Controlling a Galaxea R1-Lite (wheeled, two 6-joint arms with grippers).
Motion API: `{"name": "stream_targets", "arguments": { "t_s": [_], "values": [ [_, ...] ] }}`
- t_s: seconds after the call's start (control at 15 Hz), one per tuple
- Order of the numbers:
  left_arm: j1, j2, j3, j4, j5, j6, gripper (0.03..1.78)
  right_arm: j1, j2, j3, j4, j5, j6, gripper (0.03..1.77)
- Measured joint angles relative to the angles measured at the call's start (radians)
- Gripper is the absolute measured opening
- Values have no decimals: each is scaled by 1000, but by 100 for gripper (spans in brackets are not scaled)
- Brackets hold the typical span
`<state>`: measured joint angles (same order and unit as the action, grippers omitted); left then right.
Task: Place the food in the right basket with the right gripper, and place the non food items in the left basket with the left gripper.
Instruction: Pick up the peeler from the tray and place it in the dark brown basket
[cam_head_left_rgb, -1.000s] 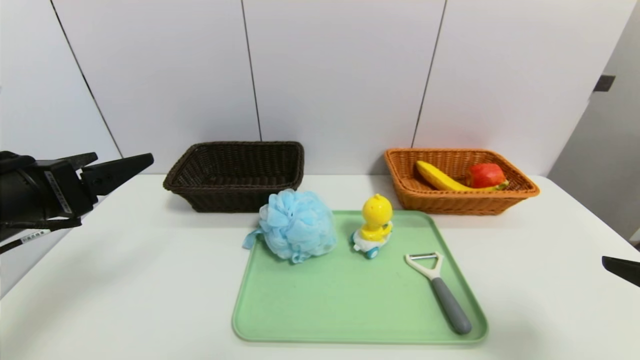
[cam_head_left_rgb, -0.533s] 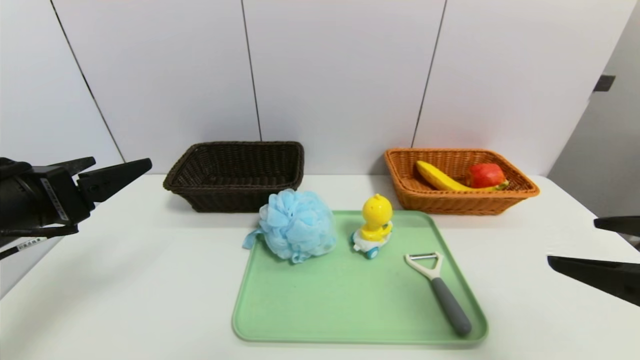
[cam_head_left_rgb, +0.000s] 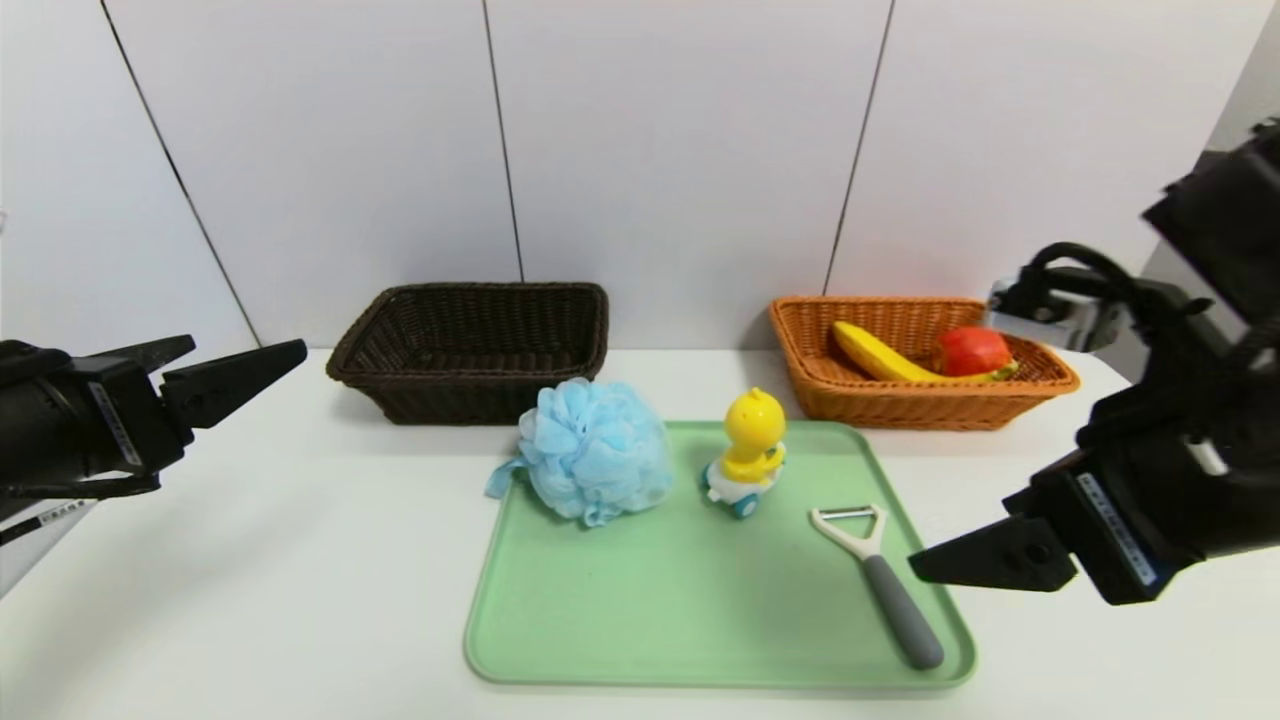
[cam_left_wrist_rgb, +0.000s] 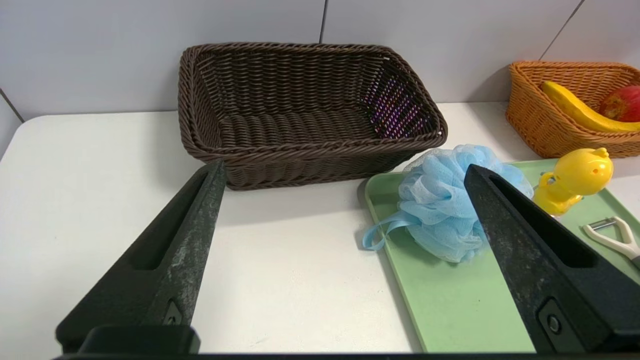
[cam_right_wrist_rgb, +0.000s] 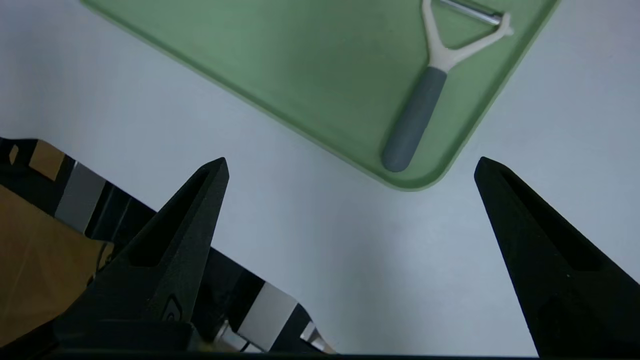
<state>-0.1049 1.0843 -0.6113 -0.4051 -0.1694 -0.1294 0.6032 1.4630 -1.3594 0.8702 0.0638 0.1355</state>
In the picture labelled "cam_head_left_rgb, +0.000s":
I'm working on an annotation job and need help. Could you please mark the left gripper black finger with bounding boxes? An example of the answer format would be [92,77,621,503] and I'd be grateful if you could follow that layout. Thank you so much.
[160,338,309,446]
[90,334,197,376]

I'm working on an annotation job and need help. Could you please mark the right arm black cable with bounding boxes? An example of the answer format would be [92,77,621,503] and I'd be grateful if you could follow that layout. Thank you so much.
[1020,240,1216,331]

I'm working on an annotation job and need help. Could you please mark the green plastic tray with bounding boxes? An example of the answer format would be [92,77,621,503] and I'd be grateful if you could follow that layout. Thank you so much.
[463,420,977,689]

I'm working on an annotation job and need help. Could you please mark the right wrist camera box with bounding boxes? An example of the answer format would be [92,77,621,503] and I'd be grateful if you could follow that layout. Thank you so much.
[985,275,1123,353]

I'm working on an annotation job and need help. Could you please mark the yellow duck toy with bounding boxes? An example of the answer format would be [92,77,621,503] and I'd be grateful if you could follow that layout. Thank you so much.
[702,388,788,520]

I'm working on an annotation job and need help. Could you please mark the white peeler grey handle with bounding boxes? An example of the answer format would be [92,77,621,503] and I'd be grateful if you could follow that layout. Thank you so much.
[810,505,946,672]

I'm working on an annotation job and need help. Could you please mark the blue mesh bath sponge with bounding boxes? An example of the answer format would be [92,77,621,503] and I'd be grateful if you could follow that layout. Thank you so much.
[485,378,676,528]

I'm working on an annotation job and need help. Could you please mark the dark brown wicker basket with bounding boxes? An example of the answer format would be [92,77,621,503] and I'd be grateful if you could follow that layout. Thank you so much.
[327,282,610,426]

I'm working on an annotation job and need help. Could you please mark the orange wicker basket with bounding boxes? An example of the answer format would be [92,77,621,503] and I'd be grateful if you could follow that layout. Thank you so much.
[768,295,1081,432]

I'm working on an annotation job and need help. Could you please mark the red apple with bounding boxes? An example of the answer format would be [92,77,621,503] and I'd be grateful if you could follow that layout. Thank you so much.
[935,326,1016,379]

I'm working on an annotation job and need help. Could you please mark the yellow banana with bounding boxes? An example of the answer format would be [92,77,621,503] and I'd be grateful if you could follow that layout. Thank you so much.
[832,320,1021,384]

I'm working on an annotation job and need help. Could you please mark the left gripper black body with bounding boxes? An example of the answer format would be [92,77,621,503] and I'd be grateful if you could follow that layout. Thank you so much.
[0,355,186,491]

